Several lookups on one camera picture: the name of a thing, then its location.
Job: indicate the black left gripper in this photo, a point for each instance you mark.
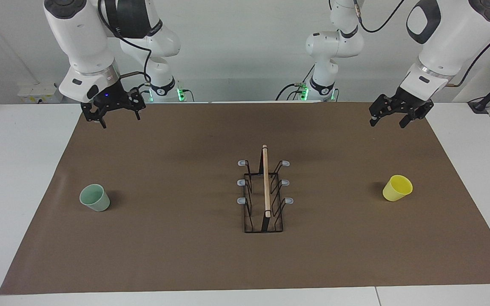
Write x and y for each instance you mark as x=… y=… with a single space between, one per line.
x=411 y=102

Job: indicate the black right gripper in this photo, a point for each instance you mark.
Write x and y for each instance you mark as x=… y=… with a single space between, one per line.
x=113 y=95

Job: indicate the yellow plastic cup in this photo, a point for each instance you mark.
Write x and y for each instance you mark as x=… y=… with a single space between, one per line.
x=394 y=193

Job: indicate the pale green plastic cup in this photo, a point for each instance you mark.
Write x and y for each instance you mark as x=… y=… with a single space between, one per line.
x=98 y=203

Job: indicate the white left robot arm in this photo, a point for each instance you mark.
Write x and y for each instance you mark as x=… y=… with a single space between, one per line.
x=449 y=38

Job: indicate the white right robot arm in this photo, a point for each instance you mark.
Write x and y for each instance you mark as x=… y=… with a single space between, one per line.
x=79 y=34

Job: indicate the white power strip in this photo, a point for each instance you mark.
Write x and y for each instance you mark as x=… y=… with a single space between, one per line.
x=38 y=93

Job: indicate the brown table mat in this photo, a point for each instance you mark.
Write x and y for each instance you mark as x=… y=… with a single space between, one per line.
x=185 y=255

